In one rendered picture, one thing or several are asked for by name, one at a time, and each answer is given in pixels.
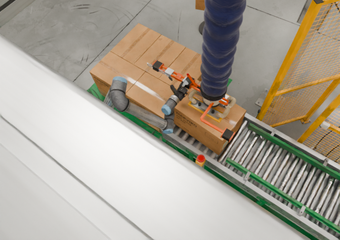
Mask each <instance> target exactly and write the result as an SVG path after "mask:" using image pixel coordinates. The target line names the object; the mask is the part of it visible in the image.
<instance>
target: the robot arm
mask: <svg viewBox="0 0 340 240"><path fill-rule="evenodd" d="M186 78H187V77H185V78H184V79H183V81H182V82H181V84H180V85H179V87H178V89H177V90H176V89H175V87H174V86H173V85H170V88H171V90H172V91H173V93H174V94H173V95H171V97H170V98H169V99H168V100H167V101H166V103H165V104H164V105H163V106H162V108H161V110H162V112H163V113H164V119H162V118H160V117H158V116H156V115H154V114H152V113H150V112H148V111H147V110H145V109H143V108H141V107H139V106H137V105H135V104H133V103H131V102H130V100H129V99H128V98H126V96H125V93H126V87H127V84H128V81H127V80H126V79H125V78H123V77H120V76H116V77H114V78H113V80H112V85H111V86H110V89H109V91H108V93H107V95H106V97H105V99H104V101H103V102H104V103H105V104H107V105H108V106H110V107H111V108H113V109H114V107H115V108H116V109H117V110H119V111H121V112H124V111H125V112H127V113H129V114H131V115H133V116H135V117H138V118H140V119H142V120H144V121H146V122H148V123H150V124H152V125H154V126H156V127H158V128H160V129H162V130H163V133H165V134H170V133H172V132H173V128H174V117H175V114H174V108H175V107H176V105H177V104H178V103H179V101H181V100H182V99H183V98H184V97H185V96H186V95H185V94H188V93H187V91H188V89H187V88H186V87H184V86H185V85H188V82H187V81H186Z"/></svg>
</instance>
